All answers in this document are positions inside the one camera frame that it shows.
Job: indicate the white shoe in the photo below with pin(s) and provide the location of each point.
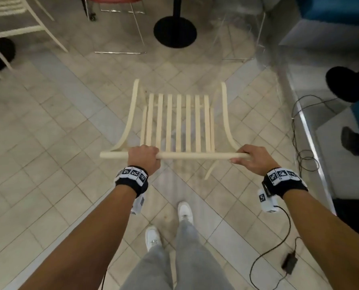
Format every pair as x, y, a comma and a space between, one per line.
153, 236
185, 212

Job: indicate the person's left thumb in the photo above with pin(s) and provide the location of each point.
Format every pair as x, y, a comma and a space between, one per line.
157, 159

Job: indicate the black power adapter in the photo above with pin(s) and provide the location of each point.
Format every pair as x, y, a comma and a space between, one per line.
289, 262

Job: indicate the blue upholstered bench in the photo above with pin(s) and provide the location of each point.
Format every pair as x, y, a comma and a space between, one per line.
336, 9

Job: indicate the person's left hand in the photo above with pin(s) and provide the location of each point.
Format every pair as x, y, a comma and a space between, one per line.
142, 160

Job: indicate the red chair with chrome legs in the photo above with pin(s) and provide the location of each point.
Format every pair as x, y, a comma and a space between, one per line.
116, 2

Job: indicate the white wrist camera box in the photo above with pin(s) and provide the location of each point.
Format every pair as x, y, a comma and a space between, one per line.
137, 205
267, 201

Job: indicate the black round table base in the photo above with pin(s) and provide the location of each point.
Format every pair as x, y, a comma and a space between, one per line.
175, 31
345, 84
0, 54

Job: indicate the cream metal frame chair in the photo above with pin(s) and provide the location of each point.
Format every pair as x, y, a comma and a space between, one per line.
16, 30

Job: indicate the cream wooden slatted chair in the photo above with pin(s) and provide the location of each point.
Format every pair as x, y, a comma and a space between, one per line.
178, 126

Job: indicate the person's left forearm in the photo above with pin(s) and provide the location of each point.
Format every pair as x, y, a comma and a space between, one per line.
86, 241

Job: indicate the person's right hand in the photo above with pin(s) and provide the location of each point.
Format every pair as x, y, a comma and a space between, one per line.
256, 161

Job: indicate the person's right forearm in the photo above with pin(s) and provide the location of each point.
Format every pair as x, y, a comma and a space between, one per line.
327, 235

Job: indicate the metal floor edge strip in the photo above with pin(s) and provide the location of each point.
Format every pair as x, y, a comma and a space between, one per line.
306, 132

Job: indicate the grey trousers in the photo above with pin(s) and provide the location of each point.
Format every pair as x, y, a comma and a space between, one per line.
194, 262

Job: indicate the black marker wristband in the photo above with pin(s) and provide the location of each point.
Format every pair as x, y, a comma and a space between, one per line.
131, 178
283, 179

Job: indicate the clear acrylic chair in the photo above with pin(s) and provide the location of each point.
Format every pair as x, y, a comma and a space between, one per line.
243, 33

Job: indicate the person's right thumb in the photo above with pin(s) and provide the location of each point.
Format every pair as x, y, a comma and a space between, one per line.
238, 161

